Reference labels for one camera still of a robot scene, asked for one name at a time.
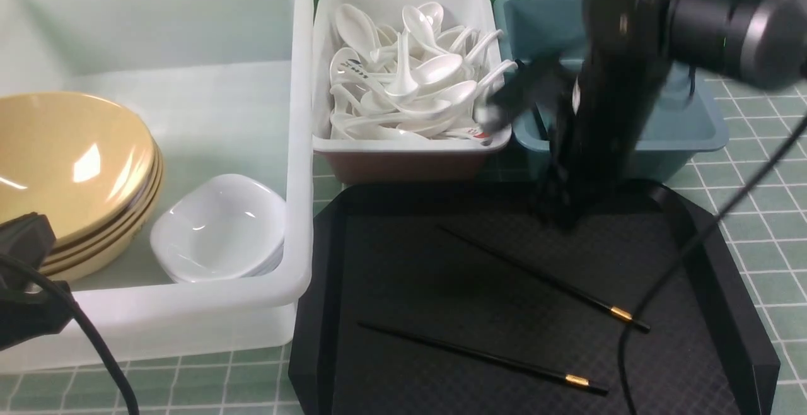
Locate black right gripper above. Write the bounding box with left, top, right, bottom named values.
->
left=479, top=0, right=673, bottom=230

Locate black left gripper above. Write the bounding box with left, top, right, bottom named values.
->
left=1, top=212, right=73, bottom=349

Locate yellow noodle bowl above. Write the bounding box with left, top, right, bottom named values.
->
left=1, top=92, right=156, bottom=245

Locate black gold-banded chopstick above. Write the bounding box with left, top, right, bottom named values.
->
left=357, top=321, right=609, bottom=397
left=438, top=225, right=651, bottom=334

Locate white square dish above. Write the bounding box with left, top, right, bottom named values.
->
left=162, top=250, right=283, bottom=283
left=150, top=174, right=286, bottom=278

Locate white ceramic soup spoon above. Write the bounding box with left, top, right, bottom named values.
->
left=385, top=31, right=462, bottom=103

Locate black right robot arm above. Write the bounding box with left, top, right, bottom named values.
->
left=480, top=0, right=805, bottom=229

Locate bottom stacked yellow bowl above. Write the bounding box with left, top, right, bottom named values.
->
left=48, top=177, right=163, bottom=282

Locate stacked yellow bowl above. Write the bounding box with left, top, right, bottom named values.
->
left=48, top=177, right=163, bottom=282
left=40, top=155, right=164, bottom=281
left=44, top=142, right=163, bottom=266

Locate middle stacked yellow bowl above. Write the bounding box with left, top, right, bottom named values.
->
left=40, top=155, right=164, bottom=281

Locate top stacked yellow bowl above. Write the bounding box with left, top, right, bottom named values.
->
left=44, top=142, right=163, bottom=266

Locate blue-grey plastic bin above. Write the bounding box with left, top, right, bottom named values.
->
left=493, top=0, right=729, bottom=182

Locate white spoon with red mark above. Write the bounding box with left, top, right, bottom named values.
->
left=434, top=127, right=493, bottom=146

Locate white spoon bin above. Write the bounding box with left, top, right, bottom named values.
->
left=312, top=0, right=512, bottom=185

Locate white soup spoon centre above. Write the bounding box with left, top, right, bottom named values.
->
left=360, top=61, right=517, bottom=120

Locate white square dish in tub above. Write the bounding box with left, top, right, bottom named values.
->
left=162, top=250, right=283, bottom=283

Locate green checkered tablecloth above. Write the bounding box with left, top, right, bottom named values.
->
left=1, top=74, right=806, bottom=414

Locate white spoon with blue print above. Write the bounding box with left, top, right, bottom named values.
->
left=329, top=47, right=398, bottom=112

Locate white soup spoon top left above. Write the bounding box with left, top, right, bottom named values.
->
left=334, top=4, right=381, bottom=64

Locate black plastic serving tray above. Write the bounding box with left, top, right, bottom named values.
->
left=289, top=182, right=781, bottom=414

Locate large translucent white plastic tub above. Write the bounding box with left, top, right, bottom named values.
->
left=2, top=0, right=314, bottom=362

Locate black cable left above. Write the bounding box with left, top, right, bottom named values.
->
left=0, top=254, right=141, bottom=415

